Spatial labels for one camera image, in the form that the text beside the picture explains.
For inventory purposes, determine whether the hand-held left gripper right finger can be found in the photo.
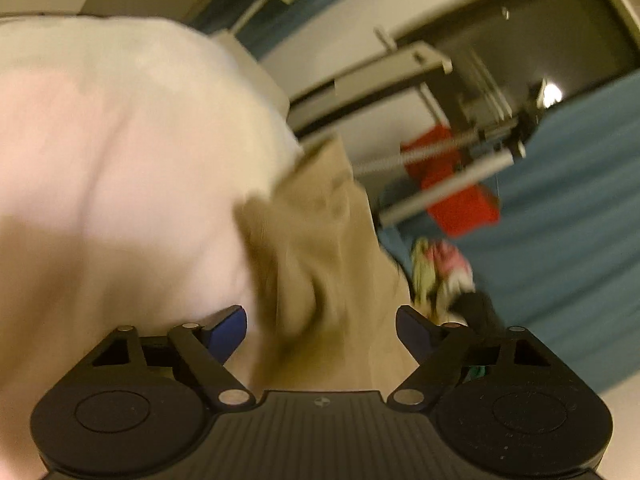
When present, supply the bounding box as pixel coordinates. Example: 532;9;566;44
386;304;552;411

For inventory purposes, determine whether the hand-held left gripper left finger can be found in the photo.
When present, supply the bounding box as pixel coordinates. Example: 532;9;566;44
89;304;256;411

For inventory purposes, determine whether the beige printed hoodie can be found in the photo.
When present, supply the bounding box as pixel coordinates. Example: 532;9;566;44
232;135;426;393

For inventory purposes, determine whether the pale yellow cloth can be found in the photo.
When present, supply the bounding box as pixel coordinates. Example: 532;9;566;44
409;238;438;313

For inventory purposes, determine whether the black garment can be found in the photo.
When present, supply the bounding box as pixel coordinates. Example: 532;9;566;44
449;289;507;343

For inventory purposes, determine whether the pink cloth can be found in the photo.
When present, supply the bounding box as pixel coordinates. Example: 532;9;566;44
433;241;475;288

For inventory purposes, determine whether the red cloth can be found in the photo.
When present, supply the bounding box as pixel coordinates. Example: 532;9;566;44
400;126;502;239

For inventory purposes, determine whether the garment steamer stand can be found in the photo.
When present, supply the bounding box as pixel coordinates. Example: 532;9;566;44
352;77;567;227

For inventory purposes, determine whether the wide blue curtain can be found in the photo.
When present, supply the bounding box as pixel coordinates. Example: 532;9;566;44
378;71;640;397

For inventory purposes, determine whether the pastel white duvet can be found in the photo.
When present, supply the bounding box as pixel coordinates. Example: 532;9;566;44
0;15;306;480

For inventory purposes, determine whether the white folding stand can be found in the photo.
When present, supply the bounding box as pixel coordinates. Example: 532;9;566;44
289;29;455;137

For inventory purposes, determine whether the narrow blue curtain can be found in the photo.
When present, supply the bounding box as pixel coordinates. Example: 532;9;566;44
191;0;282;59

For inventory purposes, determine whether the dark window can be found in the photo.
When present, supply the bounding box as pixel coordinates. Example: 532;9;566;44
395;0;640;128

